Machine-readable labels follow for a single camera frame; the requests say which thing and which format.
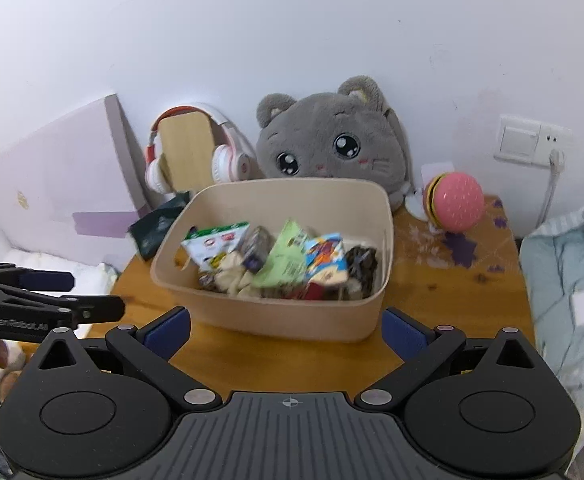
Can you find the small purple packet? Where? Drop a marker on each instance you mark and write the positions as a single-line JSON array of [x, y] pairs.
[[257, 250]]

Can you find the pink hamburger toy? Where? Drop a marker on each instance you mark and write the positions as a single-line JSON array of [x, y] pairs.
[[459, 202]]

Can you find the grey cat plush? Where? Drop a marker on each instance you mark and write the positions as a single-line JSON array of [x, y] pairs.
[[322, 130]]

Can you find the blue colourful snack packet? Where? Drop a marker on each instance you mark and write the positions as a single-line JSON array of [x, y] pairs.
[[327, 260]]

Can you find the white wall switch socket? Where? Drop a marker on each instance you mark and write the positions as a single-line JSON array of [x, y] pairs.
[[519, 140]]

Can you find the red snack packet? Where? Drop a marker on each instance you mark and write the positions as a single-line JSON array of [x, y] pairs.
[[314, 291]]

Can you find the wooden desktop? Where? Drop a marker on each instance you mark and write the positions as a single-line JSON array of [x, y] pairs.
[[414, 280]]

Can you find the beige plastic storage bin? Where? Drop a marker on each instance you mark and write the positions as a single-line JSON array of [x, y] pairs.
[[282, 316]]

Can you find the white printed cloth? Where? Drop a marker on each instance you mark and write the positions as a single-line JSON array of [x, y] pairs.
[[92, 275]]

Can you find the pale purple cardboard box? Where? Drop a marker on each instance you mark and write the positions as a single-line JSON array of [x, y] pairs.
[[47, 185]]

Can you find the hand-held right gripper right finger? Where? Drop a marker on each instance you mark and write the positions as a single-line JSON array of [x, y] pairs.
[[404, 335]]

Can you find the light blue striped cloth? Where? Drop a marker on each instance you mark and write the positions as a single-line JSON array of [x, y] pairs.
[[557, 280]]

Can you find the brown snack packet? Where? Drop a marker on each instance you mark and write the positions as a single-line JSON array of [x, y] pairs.
[[361, 270]]

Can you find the white green cartoon snack packet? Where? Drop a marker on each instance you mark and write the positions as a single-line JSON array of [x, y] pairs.
[[212, 245]]

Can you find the light green snack packet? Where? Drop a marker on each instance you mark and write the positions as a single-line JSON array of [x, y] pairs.
[[284, 255]]

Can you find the white red headphones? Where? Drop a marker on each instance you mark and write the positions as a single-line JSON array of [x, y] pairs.
[[227, 160]]

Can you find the white plastic holder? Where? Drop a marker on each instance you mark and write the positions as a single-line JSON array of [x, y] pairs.
[[417, 202]]

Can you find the dark green packet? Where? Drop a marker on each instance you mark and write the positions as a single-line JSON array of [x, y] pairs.
[[154, 230]]

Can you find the wooden headphone stand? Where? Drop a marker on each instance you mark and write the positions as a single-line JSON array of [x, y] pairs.
[[187, 152]]

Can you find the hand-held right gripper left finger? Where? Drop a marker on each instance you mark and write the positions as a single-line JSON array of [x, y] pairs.
[[169, 332]]

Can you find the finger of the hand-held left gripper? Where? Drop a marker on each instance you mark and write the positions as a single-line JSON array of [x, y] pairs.
[[37, 280], [32, 312]]

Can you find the beige wrapped pastry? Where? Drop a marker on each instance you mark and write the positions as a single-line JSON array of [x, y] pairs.
[[232, 277]]

